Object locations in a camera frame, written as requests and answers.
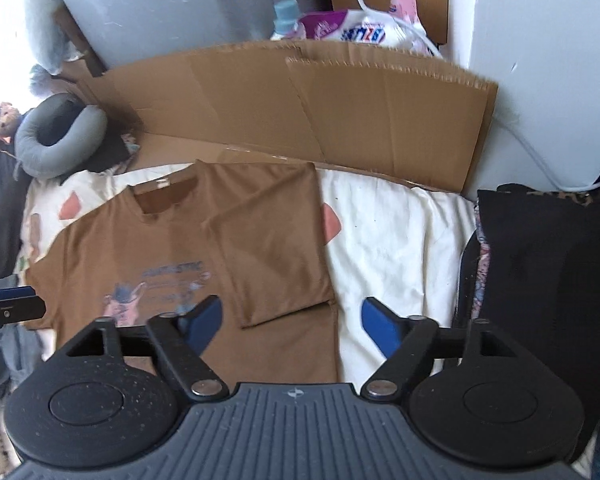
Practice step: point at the grey upright panel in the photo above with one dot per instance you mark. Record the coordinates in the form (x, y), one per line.
(180, 5)

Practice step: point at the teddy bear toy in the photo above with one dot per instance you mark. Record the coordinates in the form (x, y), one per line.
(2, 120)

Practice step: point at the dark grey pillow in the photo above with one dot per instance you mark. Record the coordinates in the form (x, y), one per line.
(0, 210)

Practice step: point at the pink refill pouch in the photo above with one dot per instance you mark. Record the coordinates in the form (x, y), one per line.
(405, 2)

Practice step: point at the grey neck pillow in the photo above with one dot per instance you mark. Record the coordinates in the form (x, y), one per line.
(40, 155)

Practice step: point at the floral patterned cloth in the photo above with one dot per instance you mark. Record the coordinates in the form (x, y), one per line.
(481, 280)

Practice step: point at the brown t-shirt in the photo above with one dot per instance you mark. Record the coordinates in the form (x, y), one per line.
(180, 240)

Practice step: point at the black cloth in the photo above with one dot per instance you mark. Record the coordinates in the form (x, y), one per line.
(107, 152)

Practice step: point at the brown cardboard sheet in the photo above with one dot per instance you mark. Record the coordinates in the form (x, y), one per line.
(280, 105)

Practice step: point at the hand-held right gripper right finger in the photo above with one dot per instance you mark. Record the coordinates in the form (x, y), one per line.
(380, 324)

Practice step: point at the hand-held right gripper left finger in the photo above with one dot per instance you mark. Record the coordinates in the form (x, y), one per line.
(205, 321)

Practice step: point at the black folded clothes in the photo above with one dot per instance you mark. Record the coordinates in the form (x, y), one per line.
(545, 285)

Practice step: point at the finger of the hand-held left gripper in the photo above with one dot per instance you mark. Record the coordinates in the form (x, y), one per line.
(12, 294)
(10, 314)

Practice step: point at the cream bear print blanket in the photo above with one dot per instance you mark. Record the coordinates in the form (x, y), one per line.
(405, 240)

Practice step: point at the detergent bottle with blue cap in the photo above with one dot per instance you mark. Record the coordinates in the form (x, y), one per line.
(286, 20)

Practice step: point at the purple white refill pouch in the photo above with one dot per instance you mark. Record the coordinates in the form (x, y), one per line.
(350, 27)

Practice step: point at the grey-blue garment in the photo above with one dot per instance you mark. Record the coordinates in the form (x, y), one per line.
(10, 360)

